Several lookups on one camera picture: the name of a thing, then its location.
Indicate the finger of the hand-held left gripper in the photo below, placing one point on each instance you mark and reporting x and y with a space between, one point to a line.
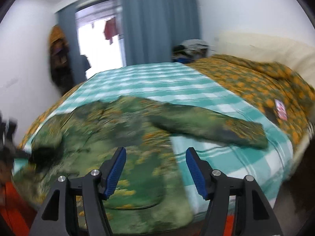
27 156

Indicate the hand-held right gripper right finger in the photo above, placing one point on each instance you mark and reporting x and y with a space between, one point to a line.
196 172

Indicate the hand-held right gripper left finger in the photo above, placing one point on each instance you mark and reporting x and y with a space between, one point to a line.
115 169

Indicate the green floral garment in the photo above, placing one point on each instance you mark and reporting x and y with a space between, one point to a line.
137 127

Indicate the pile of clothes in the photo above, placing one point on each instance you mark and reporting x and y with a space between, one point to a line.
192 49

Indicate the red hanging clothes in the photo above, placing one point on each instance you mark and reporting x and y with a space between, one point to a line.
110 30

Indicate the person's orange clothing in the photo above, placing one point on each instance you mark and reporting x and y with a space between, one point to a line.
14 209

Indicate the teal checkered bed sheet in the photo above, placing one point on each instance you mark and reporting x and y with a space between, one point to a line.
157 81

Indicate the small pink packet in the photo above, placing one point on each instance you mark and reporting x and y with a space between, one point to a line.
280 110

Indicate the dark cloth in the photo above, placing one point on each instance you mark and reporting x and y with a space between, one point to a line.
85 64

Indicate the orange floral quilt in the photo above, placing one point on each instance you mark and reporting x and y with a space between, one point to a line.
246 78

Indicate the blue curtain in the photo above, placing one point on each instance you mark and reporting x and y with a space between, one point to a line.
160 24
66 22

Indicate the cream headboard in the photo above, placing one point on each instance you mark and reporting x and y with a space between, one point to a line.
265 46

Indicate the clothes on wall rack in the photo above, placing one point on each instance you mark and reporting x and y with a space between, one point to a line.
59 54

